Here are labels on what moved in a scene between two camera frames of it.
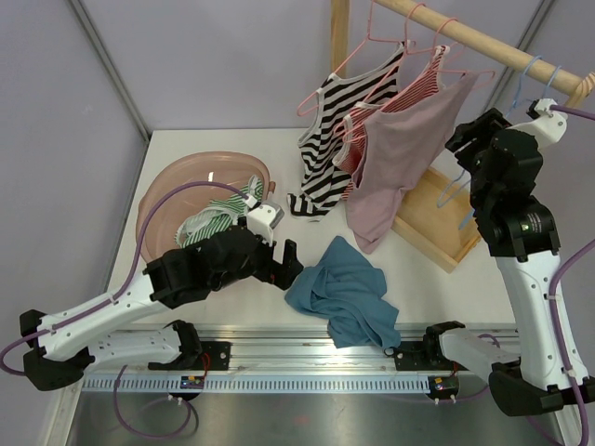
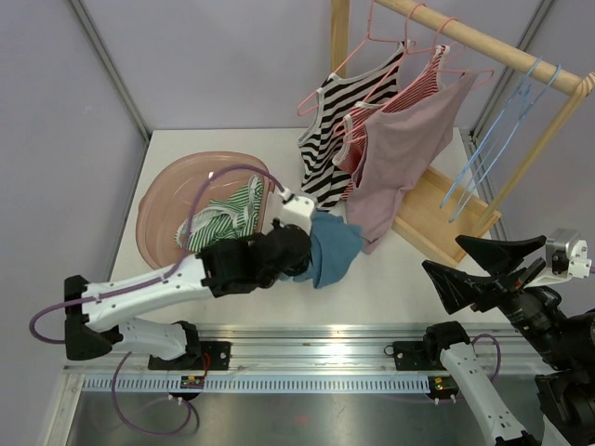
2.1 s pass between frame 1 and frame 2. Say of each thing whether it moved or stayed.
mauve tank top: stayed
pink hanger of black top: stayed
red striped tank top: stayed
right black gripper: moved
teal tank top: moved
